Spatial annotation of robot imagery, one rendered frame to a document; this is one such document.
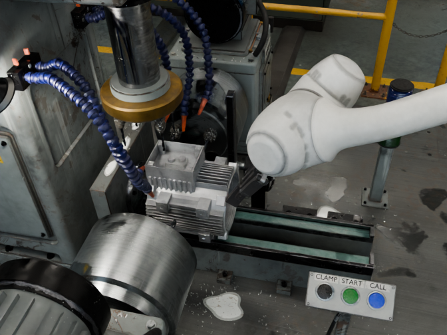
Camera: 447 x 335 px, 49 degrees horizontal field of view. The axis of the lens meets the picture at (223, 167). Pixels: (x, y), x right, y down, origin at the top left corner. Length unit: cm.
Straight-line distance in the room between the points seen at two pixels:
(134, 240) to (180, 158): 29
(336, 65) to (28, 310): 61
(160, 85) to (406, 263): 83
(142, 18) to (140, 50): 7
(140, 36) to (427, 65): 320
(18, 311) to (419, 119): 61
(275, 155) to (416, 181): 102
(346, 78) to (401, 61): 314
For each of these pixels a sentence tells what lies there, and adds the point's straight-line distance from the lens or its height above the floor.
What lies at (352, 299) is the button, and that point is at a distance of 102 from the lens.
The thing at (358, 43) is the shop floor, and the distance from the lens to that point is 419.
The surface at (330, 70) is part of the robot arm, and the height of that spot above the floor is 147.
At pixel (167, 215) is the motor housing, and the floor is 103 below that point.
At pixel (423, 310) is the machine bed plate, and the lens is 138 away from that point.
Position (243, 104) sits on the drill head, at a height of 108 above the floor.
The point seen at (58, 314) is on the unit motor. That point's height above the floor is 133.
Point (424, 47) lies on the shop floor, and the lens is 425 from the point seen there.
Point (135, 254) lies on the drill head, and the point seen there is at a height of 116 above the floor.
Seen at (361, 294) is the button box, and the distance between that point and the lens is 103.
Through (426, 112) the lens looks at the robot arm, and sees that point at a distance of 76.
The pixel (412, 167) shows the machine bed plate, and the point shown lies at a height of 80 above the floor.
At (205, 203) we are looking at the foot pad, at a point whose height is 108.
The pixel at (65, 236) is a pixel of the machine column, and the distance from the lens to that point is 128.
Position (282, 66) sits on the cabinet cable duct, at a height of 3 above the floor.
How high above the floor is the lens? 191
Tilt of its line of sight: 42 degrees down
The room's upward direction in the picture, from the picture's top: 3 degrees counter-clockwise
